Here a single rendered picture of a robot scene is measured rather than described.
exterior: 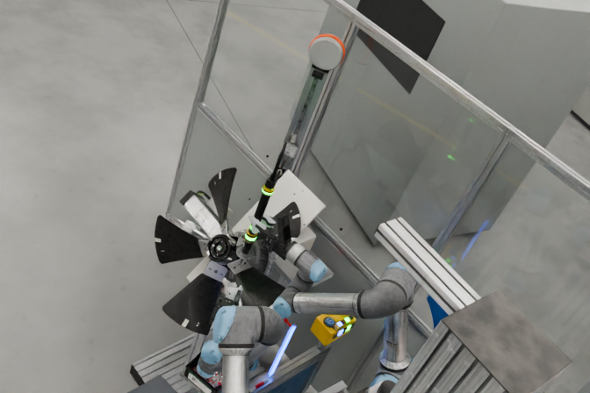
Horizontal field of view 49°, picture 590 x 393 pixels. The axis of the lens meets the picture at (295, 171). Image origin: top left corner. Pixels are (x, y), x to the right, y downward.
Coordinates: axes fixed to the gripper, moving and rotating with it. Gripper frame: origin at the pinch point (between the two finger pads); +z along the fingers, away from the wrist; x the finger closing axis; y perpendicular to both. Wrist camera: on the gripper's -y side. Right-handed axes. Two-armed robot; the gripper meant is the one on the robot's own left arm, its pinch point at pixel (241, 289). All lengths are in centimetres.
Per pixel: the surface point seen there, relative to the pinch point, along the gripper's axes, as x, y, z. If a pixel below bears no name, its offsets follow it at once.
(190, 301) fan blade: 14.1, 19.8, -0.8
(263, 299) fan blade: -0.2, -9.6, -1.7
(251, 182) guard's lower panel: 30, 19, 108
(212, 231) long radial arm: 3.9, 21.7, 32.8
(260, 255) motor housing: 2.3, -2.1, 24.4
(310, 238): 23, -21, 68
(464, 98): -80, -64, 54
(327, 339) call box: 18.6, -39.4, 4.5
